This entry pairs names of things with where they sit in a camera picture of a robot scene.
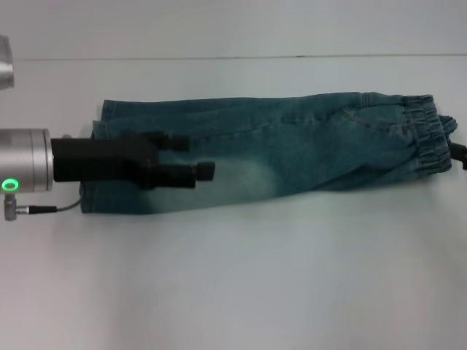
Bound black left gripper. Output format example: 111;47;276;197
50;129;216;190

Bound blue denim shorts with print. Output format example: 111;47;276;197
79;90;460;216

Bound left wrist cable with plug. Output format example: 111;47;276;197
14;198;83;214

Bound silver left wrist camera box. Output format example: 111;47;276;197
0;34;16;91

